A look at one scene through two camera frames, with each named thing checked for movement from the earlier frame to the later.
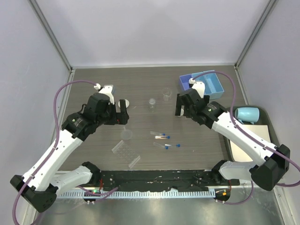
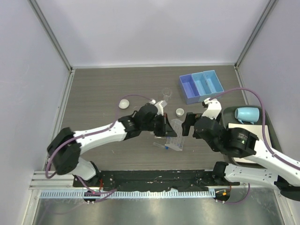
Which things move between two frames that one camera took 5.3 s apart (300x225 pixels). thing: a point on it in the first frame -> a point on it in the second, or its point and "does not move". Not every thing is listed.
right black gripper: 179,104 -> 190,118
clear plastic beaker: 167,93 does not move
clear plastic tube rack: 126,154 -> 176,142
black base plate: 112,180 does not move
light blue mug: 247,114 does not move
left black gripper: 120,117 -> 166,130
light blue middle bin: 202,78 does not move
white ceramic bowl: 127,103 does not move
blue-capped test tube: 167,147 does not move
